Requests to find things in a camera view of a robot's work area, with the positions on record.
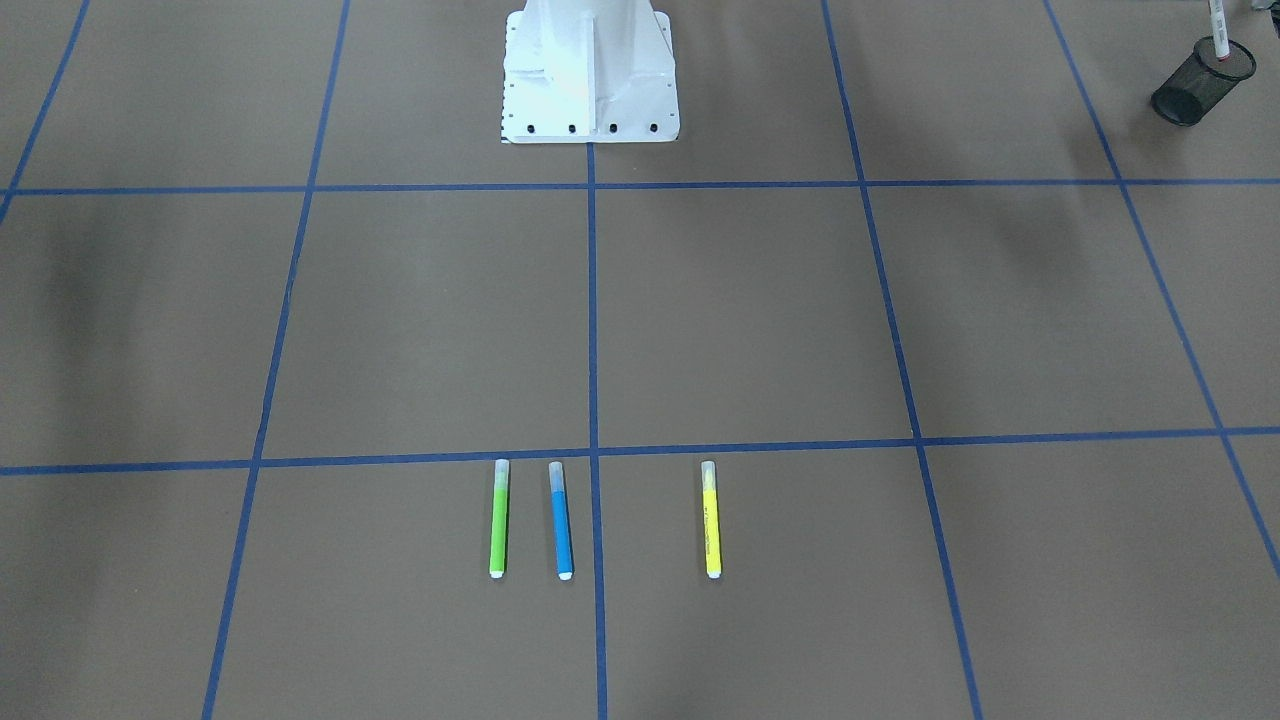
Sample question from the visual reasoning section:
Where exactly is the near black mesh cup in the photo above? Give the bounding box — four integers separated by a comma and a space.
1149, 36, 1257, 127

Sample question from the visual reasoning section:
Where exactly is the white central pedestal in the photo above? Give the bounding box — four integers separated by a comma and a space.
500, 1, 681, 143

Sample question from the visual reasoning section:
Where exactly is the red capped white marker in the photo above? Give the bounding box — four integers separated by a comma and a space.
1207, 0, 1231, 61

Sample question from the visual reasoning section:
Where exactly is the yellow marker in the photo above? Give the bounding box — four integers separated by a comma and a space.
700, 460, 723, 580

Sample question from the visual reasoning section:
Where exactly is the blue marker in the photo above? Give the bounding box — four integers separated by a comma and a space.
548, 461, 575, 582

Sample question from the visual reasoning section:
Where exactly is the green marker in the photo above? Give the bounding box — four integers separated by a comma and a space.
488, 459, 509, 580

